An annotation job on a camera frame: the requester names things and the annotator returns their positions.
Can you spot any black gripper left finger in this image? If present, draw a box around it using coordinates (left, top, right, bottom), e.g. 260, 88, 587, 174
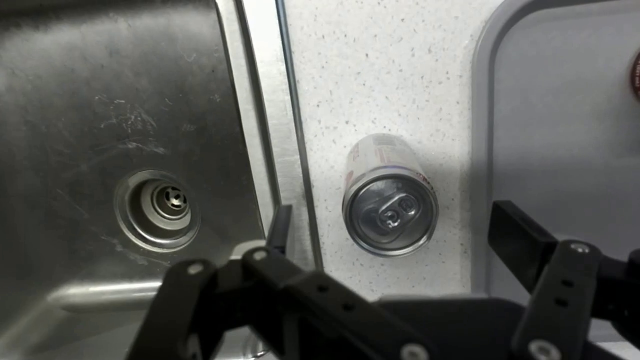
126, 206, 434, 360

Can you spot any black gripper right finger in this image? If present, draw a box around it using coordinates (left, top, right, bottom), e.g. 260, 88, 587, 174
488, 201, 640, 360

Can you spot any silver soda can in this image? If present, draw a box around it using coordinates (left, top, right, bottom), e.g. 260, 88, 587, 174
342, 134, 437, 258

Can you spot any grey plastic tray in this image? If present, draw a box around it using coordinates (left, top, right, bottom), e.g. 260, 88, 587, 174
469, 0, 640, 298

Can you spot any stainless steel sink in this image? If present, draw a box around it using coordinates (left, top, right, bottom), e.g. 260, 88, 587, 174
0, 0, 319, 360

